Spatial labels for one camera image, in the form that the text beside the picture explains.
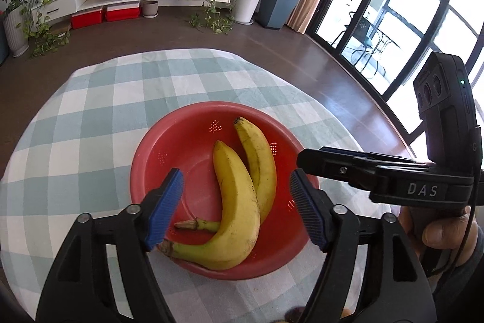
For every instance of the red storage box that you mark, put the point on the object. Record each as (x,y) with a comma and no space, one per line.
(123,12)
(87,19)

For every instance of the person's right forearm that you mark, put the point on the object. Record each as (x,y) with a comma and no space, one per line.
(465,289)

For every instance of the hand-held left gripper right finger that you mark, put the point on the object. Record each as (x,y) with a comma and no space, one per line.
(304,205)

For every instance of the red plastic bowl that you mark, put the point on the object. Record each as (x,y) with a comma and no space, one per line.
(196,171)

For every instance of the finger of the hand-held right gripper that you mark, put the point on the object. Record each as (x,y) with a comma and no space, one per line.
(325,164)
(378,158)

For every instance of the black-framed glass sliding door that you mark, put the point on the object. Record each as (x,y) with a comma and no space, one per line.
(393,5)

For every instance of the potted plant white ribbed pot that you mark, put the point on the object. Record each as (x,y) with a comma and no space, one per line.
(16,31)

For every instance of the large yellow banana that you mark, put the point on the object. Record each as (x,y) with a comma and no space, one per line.
(234,205)

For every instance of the grey empty flower pot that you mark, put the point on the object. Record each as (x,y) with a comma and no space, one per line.
(150,9)

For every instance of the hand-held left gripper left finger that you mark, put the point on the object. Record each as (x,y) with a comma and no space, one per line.
(166,202)

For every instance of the patio table and chairs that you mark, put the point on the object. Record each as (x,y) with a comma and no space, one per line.
(372,39)

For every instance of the small yellow banana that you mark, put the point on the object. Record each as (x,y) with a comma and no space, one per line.
(257,156)

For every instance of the green white checkered tablecloth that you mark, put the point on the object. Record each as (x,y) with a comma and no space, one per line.
(106,111)

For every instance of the person's right hand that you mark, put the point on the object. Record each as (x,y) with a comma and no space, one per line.
(446,232)

